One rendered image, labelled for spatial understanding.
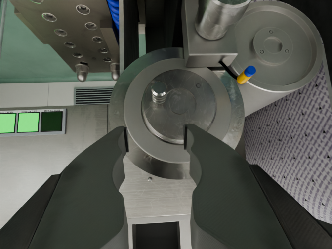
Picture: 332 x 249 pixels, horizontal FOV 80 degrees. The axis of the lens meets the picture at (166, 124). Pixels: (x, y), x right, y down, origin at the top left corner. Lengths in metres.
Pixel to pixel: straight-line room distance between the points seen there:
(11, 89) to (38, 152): 3.13
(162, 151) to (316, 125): 0.20
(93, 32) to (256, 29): 0.33
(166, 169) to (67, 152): 0.41
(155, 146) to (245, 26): 0.18
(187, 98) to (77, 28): 0.34
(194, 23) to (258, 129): 0.27
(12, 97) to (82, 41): 3.20
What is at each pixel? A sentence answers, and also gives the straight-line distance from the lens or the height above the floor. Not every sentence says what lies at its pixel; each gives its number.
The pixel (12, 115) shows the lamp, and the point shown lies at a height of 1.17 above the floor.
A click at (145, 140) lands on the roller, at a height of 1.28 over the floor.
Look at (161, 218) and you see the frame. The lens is 0.56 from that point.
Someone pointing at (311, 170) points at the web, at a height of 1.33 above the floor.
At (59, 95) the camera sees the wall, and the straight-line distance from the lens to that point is 3.35.
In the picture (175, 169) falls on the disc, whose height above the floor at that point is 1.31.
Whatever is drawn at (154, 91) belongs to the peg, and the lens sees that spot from 0.17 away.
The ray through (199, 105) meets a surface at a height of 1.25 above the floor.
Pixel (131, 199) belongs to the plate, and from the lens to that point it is 0.55.
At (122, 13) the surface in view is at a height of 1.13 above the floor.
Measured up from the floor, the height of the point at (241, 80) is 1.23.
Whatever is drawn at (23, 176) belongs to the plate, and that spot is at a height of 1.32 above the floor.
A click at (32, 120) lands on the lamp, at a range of 0.64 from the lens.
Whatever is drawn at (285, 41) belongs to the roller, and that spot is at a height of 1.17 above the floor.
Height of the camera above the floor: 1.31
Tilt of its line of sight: 11 degrees down
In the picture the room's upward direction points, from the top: 177 degrees clockwise
